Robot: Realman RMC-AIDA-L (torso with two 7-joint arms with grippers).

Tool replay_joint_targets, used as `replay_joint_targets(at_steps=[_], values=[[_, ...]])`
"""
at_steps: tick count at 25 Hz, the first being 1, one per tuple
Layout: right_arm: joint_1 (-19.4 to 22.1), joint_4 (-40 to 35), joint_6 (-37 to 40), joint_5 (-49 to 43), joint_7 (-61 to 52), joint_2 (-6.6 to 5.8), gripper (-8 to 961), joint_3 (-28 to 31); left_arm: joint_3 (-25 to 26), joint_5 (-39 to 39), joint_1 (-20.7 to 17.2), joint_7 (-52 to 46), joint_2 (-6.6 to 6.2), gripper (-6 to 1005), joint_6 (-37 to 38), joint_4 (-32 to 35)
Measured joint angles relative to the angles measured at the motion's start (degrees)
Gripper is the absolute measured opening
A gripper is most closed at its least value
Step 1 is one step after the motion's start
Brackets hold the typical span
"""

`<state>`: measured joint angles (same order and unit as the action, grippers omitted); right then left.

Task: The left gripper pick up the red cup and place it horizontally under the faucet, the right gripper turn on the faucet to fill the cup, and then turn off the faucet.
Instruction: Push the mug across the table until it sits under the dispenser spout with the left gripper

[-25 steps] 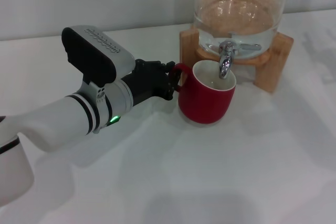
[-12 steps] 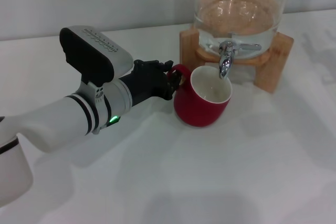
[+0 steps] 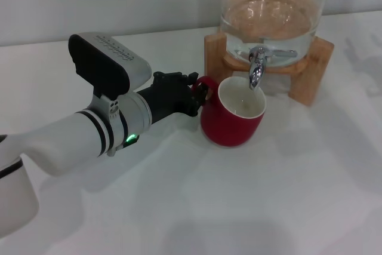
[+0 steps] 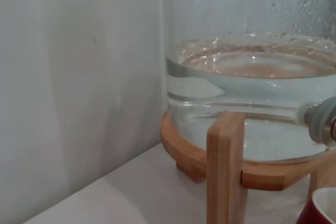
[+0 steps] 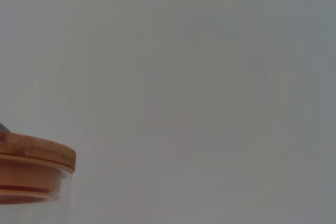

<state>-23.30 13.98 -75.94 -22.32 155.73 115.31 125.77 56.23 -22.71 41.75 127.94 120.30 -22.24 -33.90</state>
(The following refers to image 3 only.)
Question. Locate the glass water dispenser jar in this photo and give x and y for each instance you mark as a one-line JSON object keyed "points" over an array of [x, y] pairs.
{"points": [[268, 13]]}

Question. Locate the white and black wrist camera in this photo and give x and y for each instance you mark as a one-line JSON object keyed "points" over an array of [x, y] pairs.
{"points": [[101, 64]]}

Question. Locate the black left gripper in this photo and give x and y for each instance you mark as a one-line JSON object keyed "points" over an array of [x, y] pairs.
{"points": [[170, 96]]}

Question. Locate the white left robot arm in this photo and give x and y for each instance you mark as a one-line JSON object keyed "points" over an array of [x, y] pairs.
{"points": [[68, 144]]}

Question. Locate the chrome faucet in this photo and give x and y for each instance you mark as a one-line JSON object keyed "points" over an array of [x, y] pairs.
{"points": [[256, 71]]}

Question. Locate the wooden dispenser stand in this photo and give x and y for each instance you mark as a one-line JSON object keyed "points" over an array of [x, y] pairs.
{"points": [[213, 61]]}

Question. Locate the red ceramic cup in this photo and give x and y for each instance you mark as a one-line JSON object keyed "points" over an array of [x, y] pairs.
{"points": [[229, 129]]}

